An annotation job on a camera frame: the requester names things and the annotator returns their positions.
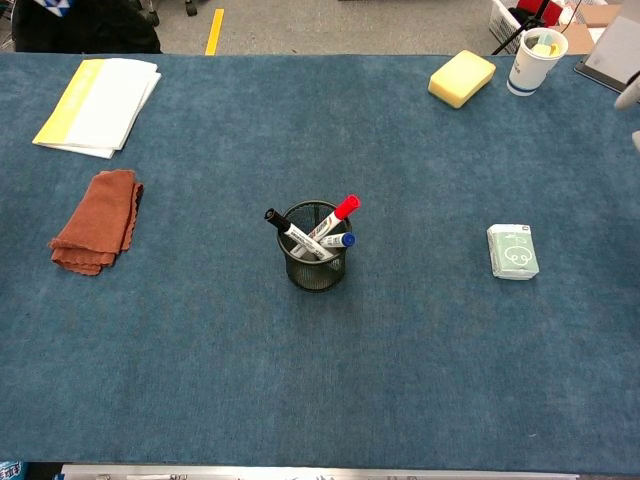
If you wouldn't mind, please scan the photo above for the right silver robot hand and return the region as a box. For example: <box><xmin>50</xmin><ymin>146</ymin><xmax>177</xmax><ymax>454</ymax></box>
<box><xmin>613</xmin><ymin>72</ymin><xmax>640</xmax><ymax>151</ymax></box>

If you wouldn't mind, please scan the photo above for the red cap whiteboard marker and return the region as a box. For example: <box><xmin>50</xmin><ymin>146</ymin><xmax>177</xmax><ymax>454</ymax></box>
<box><xmin>294</xmin><ymin>194</ymin><xmax>362</xmax><ymax>251</ymax></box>

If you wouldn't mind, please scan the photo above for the black cap whiteboard marker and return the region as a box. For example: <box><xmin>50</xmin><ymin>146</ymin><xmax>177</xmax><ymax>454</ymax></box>
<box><xmin>264</xmin><ymin>207</ymin><xmax>335</xmax><ymax>261</ymax></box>

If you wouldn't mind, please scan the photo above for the blue cap whiteboard marker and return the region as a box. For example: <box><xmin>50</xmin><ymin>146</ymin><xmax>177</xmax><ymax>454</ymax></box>
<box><xmin>317</xmin><ymin>231</ymin><xmax>358</xmax><ymax>250</ymax></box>

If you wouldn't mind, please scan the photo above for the black mesh pen holder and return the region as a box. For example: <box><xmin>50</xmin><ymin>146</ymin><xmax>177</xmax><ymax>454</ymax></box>
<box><xmin>276</xmin><ymin>199</ymin><xmax>354</xmax><ymax>294</ymax></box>

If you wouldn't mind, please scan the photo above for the grey tablet device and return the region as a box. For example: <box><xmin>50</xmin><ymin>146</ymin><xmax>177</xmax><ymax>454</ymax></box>
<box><xmin>573</xmin><ymin>14</ymin><xmax>640</xmax><ymax>96</ymax></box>

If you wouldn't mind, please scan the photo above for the brown cardboard box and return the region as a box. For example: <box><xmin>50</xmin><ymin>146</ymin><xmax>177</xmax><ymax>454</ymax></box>
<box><xmin>564</xmin><ymin>2</ymin><xmax>624</xmax><ymax>54</ymax></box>

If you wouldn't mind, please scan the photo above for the white paper cup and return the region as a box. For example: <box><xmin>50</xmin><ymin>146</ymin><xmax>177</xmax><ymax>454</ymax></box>
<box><xmin>506</xmin><ymin>27</ymin><xmax>570</xmax><ymax>97</ymax></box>

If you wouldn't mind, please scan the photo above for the red object in basket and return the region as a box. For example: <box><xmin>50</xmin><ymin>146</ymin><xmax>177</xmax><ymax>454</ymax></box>
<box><xmin>516</xmin><ymin>0</ymin><xmax>564</xmax><ymax>29</ymax></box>

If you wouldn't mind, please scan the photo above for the black tripod stand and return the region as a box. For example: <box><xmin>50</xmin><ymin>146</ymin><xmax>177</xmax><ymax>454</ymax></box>
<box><xmin>491</xmin><ymin>0</ymin><xmax>584</xmax><ymax>56</ymax></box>

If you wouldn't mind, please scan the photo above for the white plastic basket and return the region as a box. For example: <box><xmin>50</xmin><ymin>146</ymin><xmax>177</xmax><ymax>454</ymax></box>
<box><xmin>488</xmin><ymin>0</ymin><xmax>536</xmax><ymax>54</ymax></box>

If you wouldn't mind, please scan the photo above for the yellow sponge block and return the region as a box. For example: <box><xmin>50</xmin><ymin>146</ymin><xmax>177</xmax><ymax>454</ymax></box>
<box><xmin>427</xmin><ymin>49</ymin><xmax>497</xmax><ymax>110</ymax></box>

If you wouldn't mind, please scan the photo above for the green tissue pack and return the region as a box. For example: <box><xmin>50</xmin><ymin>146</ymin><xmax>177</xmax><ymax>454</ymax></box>
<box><xmin>486</xmin><ymin>223</ymin><xmax>541</xmax><ymax>281</ymax></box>

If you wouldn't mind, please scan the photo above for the blue table mat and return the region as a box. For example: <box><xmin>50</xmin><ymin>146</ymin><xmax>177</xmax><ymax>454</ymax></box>
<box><xmin>0</xmin><ymin>52</ymin><xmax>640</xmax><ymax>474</ymax></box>

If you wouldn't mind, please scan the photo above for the yellow and white booklet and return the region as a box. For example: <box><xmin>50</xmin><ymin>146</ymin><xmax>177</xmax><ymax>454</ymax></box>
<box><xmin>32</xmin><ymin>57</ymin><xmax>163</xmax><ymax>160</ymax></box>

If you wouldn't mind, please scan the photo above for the person in black clothes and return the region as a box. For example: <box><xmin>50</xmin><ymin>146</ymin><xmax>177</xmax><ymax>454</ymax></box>
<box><xmin>12</xmin><ymin>0</ymin><xmax>162</xmax><ymax>55</ymax></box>

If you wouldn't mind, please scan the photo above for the brown folded cloth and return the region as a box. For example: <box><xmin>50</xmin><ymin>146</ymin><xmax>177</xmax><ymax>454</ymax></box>
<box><xmin>47</xmin><ymin>169</ymin><xmax>145</xmax><ymax>277</ymax></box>

